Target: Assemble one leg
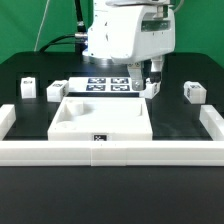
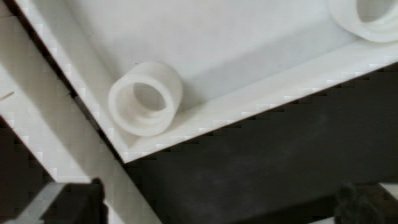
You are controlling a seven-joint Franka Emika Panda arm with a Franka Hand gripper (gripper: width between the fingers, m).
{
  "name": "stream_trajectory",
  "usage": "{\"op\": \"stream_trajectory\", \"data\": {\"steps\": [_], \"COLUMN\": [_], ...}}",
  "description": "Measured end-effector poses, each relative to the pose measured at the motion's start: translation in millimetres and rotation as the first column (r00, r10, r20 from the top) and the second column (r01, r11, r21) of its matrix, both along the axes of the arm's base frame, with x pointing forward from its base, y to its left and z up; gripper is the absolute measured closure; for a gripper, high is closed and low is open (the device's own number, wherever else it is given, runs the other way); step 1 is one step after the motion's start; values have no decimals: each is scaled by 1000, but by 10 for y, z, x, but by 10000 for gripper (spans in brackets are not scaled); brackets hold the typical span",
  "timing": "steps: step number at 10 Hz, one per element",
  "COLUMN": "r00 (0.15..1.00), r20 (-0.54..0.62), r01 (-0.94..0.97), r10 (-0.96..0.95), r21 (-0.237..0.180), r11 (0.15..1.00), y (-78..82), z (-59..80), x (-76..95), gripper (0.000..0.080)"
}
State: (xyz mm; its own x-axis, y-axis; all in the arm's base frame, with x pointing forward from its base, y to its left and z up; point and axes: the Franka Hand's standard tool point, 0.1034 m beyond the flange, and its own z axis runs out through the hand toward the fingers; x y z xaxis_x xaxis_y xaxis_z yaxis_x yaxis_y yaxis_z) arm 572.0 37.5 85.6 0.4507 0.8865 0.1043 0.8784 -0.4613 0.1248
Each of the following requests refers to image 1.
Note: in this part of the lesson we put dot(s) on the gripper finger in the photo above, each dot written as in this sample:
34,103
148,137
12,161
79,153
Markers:
135,73
156,69

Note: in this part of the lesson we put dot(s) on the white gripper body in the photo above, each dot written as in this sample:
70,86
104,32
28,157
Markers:
139,30

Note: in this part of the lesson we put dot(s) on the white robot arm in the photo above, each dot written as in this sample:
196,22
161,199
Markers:
97,50

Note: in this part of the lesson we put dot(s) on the white marker sheet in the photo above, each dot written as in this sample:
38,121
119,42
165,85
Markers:
100,84

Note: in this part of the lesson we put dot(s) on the white U-shaped fence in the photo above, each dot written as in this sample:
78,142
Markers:
122,153

